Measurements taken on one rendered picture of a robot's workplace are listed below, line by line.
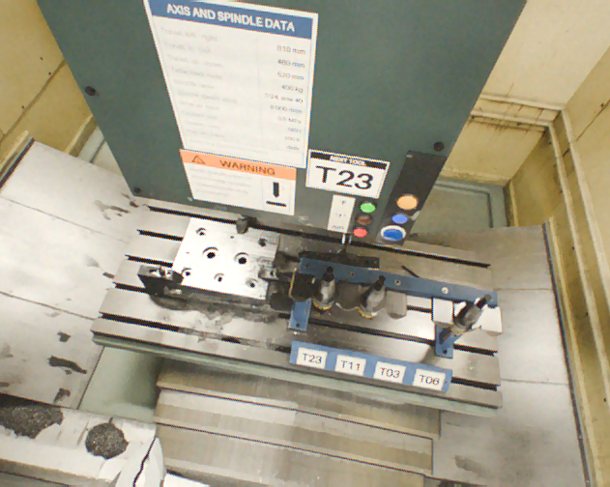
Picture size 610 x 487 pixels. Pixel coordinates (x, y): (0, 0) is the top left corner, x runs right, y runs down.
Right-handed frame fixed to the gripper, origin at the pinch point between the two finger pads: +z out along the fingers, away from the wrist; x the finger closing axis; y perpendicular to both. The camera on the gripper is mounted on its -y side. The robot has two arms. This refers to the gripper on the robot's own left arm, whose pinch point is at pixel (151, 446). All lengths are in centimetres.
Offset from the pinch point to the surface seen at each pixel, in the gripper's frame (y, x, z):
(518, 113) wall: 43, 86, 135
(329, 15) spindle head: -46, 16, 35
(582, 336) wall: 50, 101, 50
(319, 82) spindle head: -39, 16, 35
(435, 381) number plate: 49, 57, 29
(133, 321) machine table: 56, -33, 32
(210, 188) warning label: -17.7, 1.7, 33.8
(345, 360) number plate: 48, 31, 29
